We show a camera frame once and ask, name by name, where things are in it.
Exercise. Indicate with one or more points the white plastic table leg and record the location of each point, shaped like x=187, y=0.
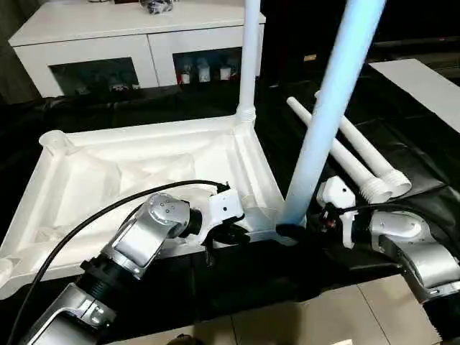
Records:
x=249, y=54
x=355, y=169
x=377, y=154
x=323, y=125

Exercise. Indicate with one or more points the white plastic table top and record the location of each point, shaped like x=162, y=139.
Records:
x=125, y=169

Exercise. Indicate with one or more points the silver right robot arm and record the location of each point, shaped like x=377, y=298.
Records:
x=413, y=244

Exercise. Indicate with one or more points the black work mat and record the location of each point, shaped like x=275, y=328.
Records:
x=251, y=273

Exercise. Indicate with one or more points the white flat board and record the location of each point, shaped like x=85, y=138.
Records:
x=424, y=90

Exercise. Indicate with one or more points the small yellow-brown block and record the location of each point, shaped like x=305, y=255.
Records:
x=309, y=57

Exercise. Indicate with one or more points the white cabinet with glass doors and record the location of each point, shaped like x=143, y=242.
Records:
x=108, y=43

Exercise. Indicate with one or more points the grey curtain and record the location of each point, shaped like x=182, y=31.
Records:
x=14, y=79

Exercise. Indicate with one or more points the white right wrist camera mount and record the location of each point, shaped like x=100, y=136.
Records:
x=338, y=194

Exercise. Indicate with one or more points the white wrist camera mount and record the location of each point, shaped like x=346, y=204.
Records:
x=223, y=205
x=338, y=194

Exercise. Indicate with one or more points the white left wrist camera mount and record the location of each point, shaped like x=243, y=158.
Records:
x=223, y=205

